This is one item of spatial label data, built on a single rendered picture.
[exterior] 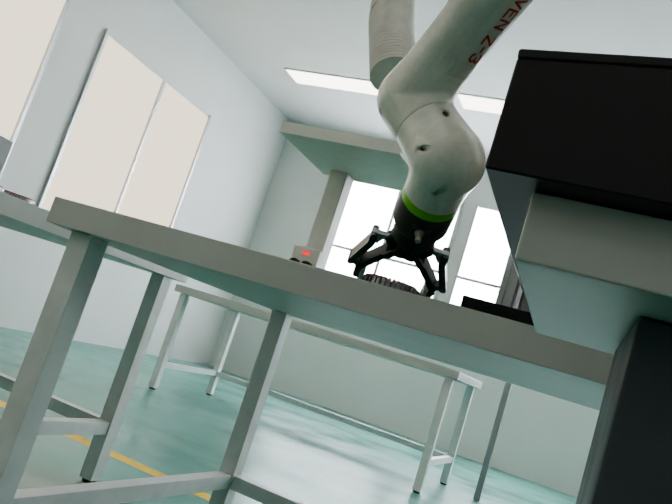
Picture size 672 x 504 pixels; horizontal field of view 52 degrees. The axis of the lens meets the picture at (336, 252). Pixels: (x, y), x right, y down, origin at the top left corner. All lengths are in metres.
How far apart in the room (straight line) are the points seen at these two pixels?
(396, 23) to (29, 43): 3.92
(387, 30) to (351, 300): 1.54
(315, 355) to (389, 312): 7.25
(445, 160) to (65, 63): 5.37
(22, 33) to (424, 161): 5.09
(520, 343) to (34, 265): 5.57
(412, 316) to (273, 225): 7.86
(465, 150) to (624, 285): 0.62
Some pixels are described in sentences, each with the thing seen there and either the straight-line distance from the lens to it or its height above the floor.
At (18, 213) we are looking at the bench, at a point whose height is 0.71.
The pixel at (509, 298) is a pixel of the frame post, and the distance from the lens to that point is 1.34.
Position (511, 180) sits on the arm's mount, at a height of 0.75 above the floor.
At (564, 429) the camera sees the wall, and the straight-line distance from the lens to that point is 7.63.
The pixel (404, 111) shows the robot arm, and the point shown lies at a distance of 1.04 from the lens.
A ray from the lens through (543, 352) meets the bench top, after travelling 0.97.
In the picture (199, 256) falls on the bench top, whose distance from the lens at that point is 1.17.
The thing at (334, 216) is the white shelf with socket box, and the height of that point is 1.03.
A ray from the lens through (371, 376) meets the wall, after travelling 8.01.
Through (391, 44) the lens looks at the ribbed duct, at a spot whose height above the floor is 1.65.
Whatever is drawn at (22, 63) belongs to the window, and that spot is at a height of 1.97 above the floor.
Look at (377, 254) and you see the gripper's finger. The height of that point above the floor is 0.81.
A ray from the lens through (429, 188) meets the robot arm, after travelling 1.00.
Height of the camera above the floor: 0.63
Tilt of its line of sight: 8 degrees up
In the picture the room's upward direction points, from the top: 18 degrees clockwise
